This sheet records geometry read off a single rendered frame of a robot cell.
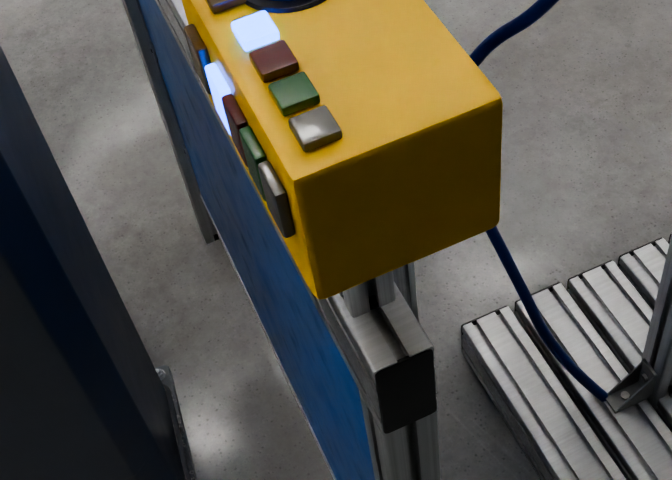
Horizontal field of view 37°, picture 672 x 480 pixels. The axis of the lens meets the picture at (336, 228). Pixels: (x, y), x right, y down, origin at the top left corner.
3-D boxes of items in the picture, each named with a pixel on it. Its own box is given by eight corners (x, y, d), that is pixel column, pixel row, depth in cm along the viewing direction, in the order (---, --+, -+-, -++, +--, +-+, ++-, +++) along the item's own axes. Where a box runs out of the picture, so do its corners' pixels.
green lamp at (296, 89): (321, 104, 44) (320, 94, 43) (283, 118, 43) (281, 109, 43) (306, 79, 45) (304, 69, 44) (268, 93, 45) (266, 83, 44)
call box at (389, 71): (502, 245, 51) (507, 92, 43) (319, 323, 49) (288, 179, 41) (369, 58, 61) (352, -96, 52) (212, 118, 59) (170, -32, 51)
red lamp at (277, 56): (300, 71, 45) (299, 61, 45) (263, 85, 45) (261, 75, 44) (286, 47, 46) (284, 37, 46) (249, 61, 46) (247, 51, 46)
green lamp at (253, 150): (277, 199, 47) (267, 155, 44) (265, 204, 47) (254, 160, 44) (260, 168, 48) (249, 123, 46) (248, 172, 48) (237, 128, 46)
